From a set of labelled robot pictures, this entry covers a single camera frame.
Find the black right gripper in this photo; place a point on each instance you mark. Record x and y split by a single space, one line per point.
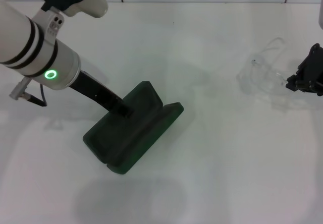
314 67

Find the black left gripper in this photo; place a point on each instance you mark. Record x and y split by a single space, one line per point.
98 92

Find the green glasses case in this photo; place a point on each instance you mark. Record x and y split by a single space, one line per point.
141 143

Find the clear transparent glasses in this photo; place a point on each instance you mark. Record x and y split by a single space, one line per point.
255 62

